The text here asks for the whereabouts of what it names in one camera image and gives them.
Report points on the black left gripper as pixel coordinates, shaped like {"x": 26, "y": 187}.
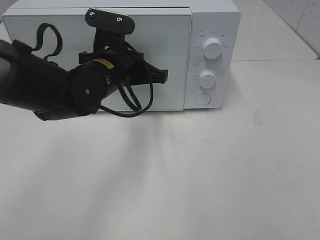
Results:
{"x": 130, "y": 64}

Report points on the white microwave door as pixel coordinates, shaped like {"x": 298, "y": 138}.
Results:
{"x": 163, "y": 39}

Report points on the white dial knob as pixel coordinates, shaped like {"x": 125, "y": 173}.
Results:
{"x": 207, "y": 79}
{"x": 212, "y": 48}

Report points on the round white door button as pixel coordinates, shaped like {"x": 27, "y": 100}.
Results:
{"x": 203, "y": 99}

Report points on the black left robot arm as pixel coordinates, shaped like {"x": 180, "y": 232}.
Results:
{"x": 53, "y": 93}

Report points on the white microwave oven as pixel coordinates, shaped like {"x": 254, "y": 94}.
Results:
{"x": 208, "y": 18}

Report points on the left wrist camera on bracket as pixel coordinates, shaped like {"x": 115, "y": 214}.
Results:
{"x": 111, "y": 28}

